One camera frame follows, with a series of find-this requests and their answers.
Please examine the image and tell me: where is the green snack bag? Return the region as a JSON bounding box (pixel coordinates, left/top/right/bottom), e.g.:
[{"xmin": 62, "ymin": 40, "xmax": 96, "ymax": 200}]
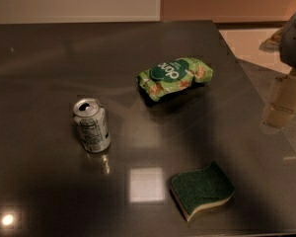
[{"xmin": 136, "ymin": 57, "xmax": 213, "ymax": 102}]

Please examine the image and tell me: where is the silver 7up soda can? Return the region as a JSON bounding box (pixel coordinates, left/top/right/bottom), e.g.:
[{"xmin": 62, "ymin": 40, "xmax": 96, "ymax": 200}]
[{"xmin": 73, "ymin": 98, "xmax": 111, "ymax": 153}]

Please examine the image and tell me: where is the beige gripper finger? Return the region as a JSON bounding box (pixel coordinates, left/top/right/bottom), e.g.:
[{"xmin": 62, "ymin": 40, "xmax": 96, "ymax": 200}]
[{"xmin": 261, "ymin": 68, "xmax": 296, "ymax": 128}]

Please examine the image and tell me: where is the green and yellow sponge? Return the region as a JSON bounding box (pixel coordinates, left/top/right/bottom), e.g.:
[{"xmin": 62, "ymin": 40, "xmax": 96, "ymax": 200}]
[{"xmin": 171, "ymin": 161, "xmax": 235, "ymax": 221}]

